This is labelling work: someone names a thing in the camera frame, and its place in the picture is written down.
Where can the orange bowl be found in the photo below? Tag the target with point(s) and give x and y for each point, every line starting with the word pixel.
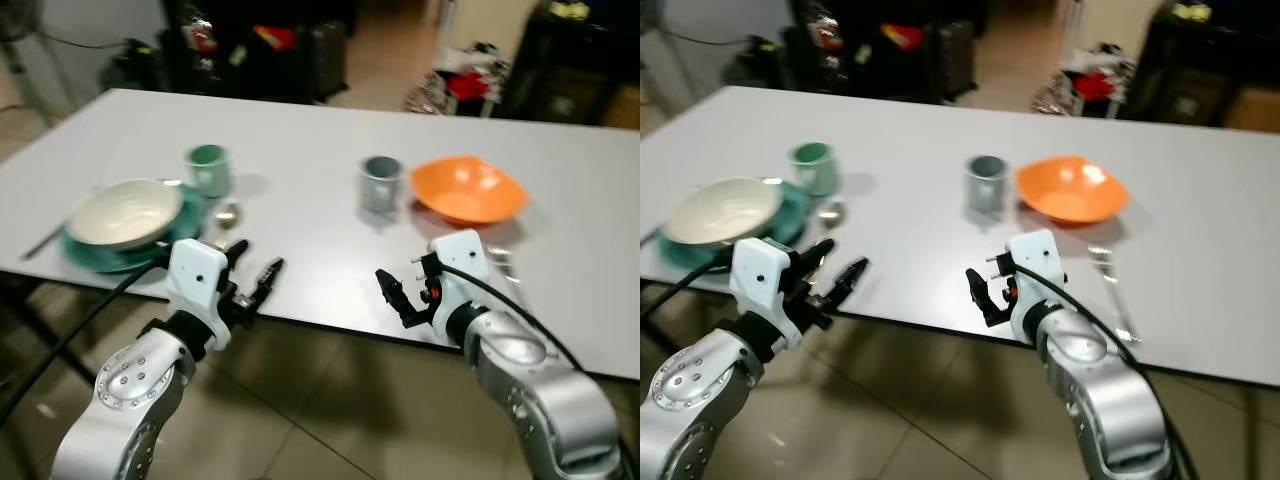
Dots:
pixel 1070 188
pixel 465 188

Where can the patterned bag pile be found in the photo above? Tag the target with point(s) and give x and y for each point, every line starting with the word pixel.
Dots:
pixel 1055 95
pixel 430 95

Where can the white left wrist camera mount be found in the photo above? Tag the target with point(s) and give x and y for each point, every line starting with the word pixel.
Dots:
pixel 758 275
pixel 195 275

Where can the yellow item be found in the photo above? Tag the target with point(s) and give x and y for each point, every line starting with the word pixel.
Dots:
pixel 1192 12
pixel 568 10

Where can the teal plate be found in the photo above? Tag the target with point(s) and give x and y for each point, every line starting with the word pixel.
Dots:
pixel 797 213
pixel 196 213

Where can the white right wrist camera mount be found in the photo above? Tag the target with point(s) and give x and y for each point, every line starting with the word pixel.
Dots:
pixel 462 270
pixel 1035 270

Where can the black table leg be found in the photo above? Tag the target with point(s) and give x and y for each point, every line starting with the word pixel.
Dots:
pixel 35 325

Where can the red cloth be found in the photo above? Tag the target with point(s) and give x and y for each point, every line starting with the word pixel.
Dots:
pixel 275 38
pixel 903 36

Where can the metal fork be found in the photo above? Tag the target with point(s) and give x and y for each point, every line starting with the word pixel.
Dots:
pixel 503 262

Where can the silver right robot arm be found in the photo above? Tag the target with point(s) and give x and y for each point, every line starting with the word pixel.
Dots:
pixel 540 390
pixel 1100 390

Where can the brown cardboard box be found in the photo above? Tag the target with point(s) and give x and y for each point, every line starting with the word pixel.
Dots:
pixel 622 108
pixel 1255 108

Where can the black bag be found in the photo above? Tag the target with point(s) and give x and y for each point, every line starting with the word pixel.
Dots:
pixel 765 65
pixel 140 68

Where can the black suitcase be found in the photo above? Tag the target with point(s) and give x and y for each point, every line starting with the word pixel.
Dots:
pixel 325 60
pixel 955 58

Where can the metal spoon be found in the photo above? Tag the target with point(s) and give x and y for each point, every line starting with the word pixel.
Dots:
pixel 830 212
pixel 228 213

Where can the red bag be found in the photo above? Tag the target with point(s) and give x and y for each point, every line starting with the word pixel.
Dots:
pixel 1093 85
pixel 468 85

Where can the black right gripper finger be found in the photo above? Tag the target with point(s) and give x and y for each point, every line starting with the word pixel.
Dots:
pixel 402 312
pixel 388 287
pixel 978 286
pixel 992 310

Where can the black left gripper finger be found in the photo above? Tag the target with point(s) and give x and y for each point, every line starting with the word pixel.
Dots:
pixel 816 253
pixel 237 250
pixel 270 278
pixel 848 278

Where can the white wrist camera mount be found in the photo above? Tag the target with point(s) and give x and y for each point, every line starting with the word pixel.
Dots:
pixel 758 275
pixel 462 270
pixel 195 275
pixel 1035 270

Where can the black cluttered shelf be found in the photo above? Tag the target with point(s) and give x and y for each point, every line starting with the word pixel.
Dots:
pixel 230 75
pixel 860 72

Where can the grey cup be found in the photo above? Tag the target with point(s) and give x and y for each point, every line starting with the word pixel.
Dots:
pixel 380 185
pixel 986 183

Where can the white bowl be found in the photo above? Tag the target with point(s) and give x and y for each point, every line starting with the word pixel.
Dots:
pixel 722 210
pixel 125 212

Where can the black cabinet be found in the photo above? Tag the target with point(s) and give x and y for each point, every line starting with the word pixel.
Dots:
pixel 570 65
pixel 1200 65

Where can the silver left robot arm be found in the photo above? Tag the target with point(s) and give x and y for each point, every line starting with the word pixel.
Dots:
pixel 690 400
pixel 130 400

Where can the green cup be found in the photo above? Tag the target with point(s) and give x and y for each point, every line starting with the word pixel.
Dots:
pixel 815 170
pixel 208 170

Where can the metal knife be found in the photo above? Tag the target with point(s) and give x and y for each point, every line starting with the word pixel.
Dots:
pixel 45 242

